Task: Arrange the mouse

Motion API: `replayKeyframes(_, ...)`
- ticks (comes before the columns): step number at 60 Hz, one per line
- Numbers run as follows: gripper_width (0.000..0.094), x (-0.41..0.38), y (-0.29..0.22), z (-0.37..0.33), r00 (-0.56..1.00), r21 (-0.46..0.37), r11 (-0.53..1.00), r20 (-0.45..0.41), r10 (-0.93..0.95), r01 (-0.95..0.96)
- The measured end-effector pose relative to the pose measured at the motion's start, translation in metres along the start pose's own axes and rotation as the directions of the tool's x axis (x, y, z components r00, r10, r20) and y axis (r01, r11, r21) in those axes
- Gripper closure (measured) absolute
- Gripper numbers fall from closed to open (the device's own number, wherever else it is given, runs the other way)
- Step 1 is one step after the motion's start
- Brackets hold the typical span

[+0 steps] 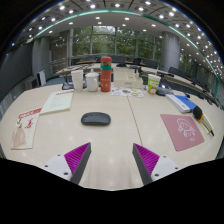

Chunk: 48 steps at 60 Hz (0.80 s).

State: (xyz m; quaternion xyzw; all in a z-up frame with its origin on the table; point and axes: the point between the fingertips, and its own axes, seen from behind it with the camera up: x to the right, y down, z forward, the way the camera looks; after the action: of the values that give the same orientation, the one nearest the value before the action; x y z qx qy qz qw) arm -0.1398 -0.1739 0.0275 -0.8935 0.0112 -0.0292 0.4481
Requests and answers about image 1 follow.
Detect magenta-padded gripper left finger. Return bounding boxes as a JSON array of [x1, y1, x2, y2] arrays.
[[43, 142, 92, 185]]

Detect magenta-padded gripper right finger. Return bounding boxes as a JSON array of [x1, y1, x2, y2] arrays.
[[132, 143, 181, 186]]

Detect black computer mouse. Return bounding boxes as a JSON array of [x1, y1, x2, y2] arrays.
[[80, 111, 112, 127]]

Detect pink mouse pad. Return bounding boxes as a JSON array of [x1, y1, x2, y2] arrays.
[[160, 113, 205, 152]]

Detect cream booklet with red title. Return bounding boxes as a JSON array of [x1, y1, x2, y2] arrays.
[[39, 89, 75, 116]]

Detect red and white leaflet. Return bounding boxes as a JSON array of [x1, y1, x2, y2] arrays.
[[10, 107, 43, 150]]

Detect blue and white book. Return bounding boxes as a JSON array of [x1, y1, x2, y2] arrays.
[[165, 93, 198, 114]]

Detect colourful sticker sheet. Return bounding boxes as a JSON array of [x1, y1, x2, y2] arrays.
[[110, 86, 145, 99]]

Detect black conference microphone console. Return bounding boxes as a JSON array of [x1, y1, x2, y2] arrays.
[[155, 84, 174, 97]]

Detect black microphone base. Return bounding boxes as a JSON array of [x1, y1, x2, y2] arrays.
[[61, 75, 75, 91]]

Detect green printed paper cup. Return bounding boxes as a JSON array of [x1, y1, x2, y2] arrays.
[[146, 73, 162, 96]]

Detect white lidded mug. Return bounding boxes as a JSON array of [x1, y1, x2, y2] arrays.
[[84, 71, 100, 93]]

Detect stack of white paper cups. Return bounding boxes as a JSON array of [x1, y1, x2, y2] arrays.
[[70, 69, 85, 93]]

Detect cream cardboard box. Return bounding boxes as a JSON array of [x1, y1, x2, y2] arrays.
[[113, 71, 144, 89]]

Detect red bottle with green band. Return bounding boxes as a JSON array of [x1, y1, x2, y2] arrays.
[[99, 55, 113, 93]]

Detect dark office chairs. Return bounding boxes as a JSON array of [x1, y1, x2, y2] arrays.
[[71, 54, 214, 94]]

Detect ceiling lights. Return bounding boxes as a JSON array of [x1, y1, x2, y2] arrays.
[[9, 0, 224, 73]]

